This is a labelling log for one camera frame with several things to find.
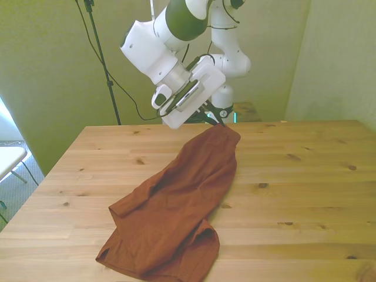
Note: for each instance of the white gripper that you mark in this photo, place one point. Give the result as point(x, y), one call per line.
point(214, 80)

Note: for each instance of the rust orange shorts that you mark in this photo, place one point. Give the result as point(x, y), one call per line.
point(182, 205)

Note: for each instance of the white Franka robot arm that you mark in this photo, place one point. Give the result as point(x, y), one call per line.
point(147, 50)

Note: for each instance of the black tripod pole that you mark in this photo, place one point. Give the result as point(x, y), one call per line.
point(101, 55)

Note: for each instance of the white folding furniture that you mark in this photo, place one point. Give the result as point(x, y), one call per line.
point(10, 155)

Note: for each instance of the grey finned wrist camera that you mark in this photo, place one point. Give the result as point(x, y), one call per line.
point(191, 95)

